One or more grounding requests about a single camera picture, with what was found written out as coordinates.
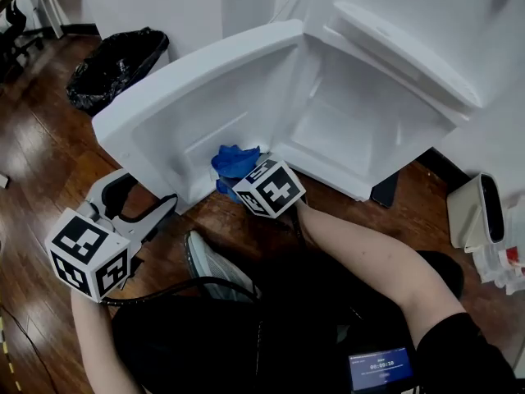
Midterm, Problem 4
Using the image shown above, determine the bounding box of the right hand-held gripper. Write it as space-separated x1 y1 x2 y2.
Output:
231 158 308 220

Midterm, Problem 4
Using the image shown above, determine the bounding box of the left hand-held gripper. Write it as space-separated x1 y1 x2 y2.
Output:
43 168 180 303

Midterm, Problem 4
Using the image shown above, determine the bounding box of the blue cloth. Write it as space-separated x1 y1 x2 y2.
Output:
211 144 262 204

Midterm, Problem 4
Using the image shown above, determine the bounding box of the white water dispenser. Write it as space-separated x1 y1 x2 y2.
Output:
90 0 525 216

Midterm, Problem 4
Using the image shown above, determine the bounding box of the person's left forearm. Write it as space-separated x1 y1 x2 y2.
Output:
70 287 144 394

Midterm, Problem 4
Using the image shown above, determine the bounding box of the person's right forearm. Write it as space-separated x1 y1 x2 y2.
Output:
293 201 467 336

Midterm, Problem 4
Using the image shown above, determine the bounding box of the grey sneaker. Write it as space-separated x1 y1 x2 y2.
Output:
184 230 263 303

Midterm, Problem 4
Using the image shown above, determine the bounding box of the black trash bag bin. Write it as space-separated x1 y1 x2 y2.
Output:
66 26 170 117

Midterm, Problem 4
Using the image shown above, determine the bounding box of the white drip tray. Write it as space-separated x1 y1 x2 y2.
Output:
332 1 484 110

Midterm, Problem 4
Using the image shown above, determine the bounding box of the black office chair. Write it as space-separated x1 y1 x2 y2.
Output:
0 0 44 84

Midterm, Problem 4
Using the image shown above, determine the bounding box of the beige slim waste bin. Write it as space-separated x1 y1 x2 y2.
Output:
445 172 506 254

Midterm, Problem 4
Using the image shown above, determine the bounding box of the black screen device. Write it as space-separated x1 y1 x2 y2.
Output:
347 346 415 393

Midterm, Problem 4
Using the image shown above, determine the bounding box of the white-legged desk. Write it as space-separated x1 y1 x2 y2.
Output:
0 0 66 40

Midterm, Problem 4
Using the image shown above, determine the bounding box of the clear bag of bottles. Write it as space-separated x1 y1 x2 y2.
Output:
471 195 525 296

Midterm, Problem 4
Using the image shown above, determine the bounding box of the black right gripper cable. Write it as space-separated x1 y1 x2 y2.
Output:
286 205 308 246

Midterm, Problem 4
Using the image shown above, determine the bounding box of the thin black floor cable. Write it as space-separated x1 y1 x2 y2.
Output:
0 304 57 394

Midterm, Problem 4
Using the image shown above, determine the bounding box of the yellow and white cable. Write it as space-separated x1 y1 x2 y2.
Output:
0 316 21 394

